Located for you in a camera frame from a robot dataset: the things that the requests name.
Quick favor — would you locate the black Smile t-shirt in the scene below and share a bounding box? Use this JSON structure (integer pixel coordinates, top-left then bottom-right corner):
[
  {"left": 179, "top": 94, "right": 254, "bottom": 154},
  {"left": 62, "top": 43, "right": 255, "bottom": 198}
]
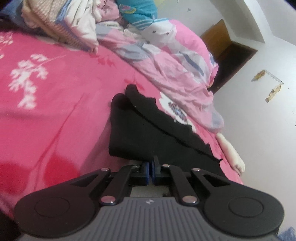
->
[{"left": 108, "top": 85, "right": 225, "bottom": 177}]

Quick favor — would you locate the cream rolled towel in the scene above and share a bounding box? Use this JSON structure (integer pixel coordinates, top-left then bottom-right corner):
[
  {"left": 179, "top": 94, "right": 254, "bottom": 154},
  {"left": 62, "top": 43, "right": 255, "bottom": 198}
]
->
[{"left": 216, "top": 133, "right": 245, "bottom": 176}]

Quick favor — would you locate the pink floral bed sheet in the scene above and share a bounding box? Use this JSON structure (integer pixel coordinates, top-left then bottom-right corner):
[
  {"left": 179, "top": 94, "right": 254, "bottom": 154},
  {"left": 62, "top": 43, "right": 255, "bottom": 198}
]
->
[{"left": 1, "top": 31, "right": 241, "bottom": 217}]

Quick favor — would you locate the light pink quilt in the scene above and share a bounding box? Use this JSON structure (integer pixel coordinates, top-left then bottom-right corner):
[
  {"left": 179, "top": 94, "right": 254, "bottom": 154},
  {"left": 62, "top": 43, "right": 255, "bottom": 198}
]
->
[{"left": 96, "top": 19, "right": 224, "bottom": 133}]

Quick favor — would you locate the dark wooden door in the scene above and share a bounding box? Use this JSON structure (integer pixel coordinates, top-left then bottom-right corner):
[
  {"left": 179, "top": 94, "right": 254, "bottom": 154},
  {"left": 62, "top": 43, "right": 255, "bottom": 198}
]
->
[{"left": 201, "top": 20, "right": 257, "bottom": 93}]

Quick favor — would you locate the blue plastic bag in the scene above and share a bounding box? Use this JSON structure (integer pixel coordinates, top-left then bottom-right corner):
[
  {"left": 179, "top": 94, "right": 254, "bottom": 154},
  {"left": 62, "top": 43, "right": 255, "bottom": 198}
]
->
[{"left": 278, "top": 227, "right": 296, "bottom": 241}]

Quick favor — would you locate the teal striped blanket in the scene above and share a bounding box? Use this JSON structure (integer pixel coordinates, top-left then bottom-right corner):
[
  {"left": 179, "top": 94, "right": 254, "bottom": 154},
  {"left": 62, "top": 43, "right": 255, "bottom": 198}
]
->
[{"left": 115, "top": 0, "right": 168, "bottom": 31}]

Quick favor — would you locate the white tote bag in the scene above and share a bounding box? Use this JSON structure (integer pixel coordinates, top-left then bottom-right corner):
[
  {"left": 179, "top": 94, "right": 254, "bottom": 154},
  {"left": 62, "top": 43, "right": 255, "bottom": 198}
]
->
[{"left": 63, "top": 0, "right": 101, "bottom": 51}]

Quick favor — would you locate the beige knitted pillow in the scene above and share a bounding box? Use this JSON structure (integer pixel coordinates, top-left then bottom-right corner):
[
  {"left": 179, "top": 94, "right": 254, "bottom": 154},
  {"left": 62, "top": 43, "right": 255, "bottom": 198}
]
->
[{"left": 22, "top": 1, "right": 80, "bottom": 48}]

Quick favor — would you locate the wall hook rack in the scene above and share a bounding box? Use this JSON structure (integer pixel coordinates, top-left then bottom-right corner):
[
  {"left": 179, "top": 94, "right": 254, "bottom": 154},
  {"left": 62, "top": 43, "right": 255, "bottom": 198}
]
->
[{"left": 251, "top": 69, "right": 284, "bottom": 103}]

